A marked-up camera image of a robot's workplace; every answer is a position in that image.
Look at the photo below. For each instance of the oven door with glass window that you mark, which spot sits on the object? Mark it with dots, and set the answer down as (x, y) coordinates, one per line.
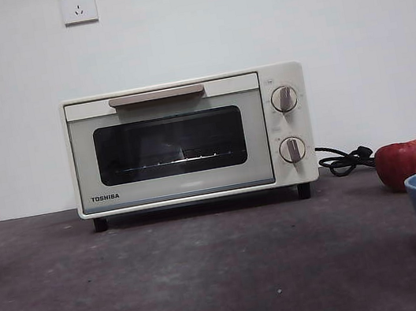
(85, 164)

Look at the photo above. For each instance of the red yellow apple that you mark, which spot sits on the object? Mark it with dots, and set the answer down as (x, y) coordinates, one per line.
(401, 165)

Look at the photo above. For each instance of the beige oven knob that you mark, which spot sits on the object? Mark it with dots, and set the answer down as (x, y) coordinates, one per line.
(292, 149)
(284, 99)

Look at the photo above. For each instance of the cream Toshiba toaster oven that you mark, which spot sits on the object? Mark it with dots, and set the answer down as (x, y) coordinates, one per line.
(303, 173)

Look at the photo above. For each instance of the white wall socket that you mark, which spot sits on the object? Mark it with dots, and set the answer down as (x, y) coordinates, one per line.
(78, 5)

